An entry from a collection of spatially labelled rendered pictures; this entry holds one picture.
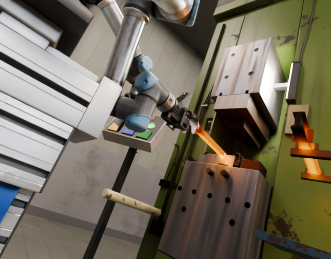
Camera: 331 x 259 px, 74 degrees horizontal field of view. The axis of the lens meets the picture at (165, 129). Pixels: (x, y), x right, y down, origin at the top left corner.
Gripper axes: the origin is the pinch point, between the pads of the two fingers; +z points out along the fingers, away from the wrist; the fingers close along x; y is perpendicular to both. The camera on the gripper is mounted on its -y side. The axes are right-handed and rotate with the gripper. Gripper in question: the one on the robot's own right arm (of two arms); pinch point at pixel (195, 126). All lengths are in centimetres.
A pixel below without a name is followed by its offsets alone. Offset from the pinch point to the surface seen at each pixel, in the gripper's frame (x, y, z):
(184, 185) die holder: -11.8, 21.9, 21.9
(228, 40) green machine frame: -26, -100, 41
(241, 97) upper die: 3.9, -33.5, 27.3
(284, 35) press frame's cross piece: 15, -91, 41
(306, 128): 43.1, 6.5, -10.9
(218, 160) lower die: -0.3, 4.3, 27.7
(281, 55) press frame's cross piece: 13, -82, 50
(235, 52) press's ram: -8, -70, 27
